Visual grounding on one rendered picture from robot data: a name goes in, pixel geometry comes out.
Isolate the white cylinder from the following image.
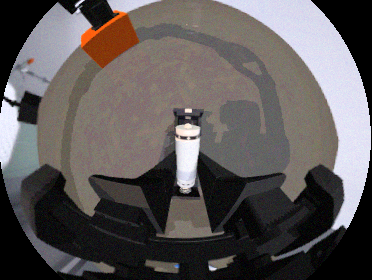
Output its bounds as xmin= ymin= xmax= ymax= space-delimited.
xmin=175 ymin=123 xmax=201 ymax=188

